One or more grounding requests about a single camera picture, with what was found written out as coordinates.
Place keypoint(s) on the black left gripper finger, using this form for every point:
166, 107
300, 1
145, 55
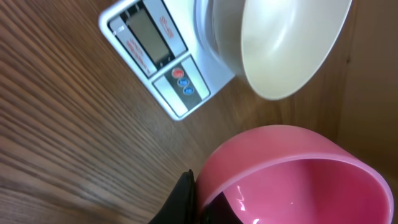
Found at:
180, 206

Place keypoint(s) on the pink scoop with blue handle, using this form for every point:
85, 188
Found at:
288, 174

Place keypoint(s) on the white digital kitchen scale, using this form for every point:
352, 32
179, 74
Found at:
169, 45

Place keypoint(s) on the white bowl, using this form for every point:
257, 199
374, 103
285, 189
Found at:
276, 45

